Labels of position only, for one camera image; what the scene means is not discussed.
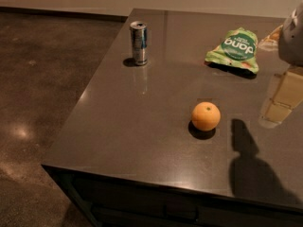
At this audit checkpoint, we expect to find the dark cabinet drawer front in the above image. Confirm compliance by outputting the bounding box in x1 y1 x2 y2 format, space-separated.
44 166 303 227

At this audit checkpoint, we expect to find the silver blue redbull can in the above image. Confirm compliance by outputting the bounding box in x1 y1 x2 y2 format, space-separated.
130 21 148 65

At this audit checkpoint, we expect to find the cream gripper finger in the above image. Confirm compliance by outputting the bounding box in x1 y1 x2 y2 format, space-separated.
258 25 283 51
258 65 303 129

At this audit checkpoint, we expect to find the orange fruit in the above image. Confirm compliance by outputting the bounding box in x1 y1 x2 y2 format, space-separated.
191 102 221 131

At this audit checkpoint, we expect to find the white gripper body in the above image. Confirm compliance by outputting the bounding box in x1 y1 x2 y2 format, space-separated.
278 3 303 66

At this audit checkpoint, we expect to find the green snack bag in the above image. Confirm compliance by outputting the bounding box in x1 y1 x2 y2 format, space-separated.
205 27 258 75

